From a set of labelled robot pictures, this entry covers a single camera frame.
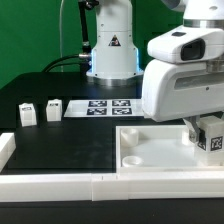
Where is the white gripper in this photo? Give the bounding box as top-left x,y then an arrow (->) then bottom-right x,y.
142,60 -> 224,143

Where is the white square tabletop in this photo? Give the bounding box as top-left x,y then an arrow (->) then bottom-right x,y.
116,125 -> 224,173

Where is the black cable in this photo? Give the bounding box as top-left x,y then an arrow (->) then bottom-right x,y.
41,54 -> 92,74

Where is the white U-shaped obstacle fence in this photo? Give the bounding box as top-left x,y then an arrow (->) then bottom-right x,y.
0,133 -> 224,202

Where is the white marker sheet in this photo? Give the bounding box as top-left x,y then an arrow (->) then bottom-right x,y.
64,99 -> 143,118

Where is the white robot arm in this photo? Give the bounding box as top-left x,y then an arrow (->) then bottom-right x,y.
87,0 -> 224,142

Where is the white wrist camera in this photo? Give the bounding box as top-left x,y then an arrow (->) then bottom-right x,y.
147,25 -> 224,64

